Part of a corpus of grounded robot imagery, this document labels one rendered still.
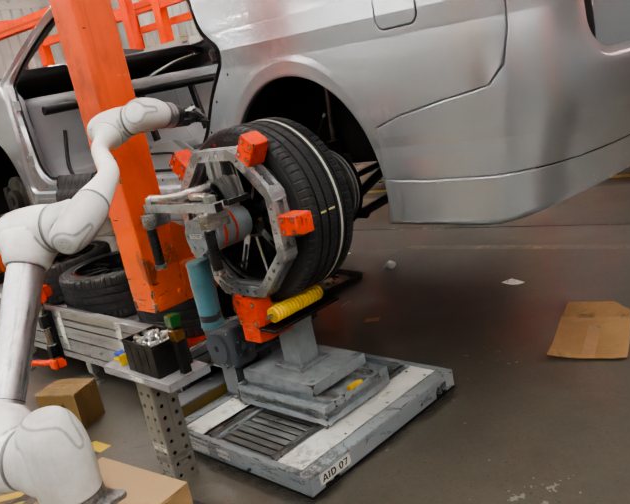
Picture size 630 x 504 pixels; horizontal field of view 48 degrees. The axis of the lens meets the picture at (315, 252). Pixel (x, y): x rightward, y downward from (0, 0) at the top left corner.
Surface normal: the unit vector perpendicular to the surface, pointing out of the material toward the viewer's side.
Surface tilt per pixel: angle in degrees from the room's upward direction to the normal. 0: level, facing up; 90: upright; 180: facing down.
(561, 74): 90
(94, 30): 90
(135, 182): 90
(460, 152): 90
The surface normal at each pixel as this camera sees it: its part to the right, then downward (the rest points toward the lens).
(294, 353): -0.68, 0.32
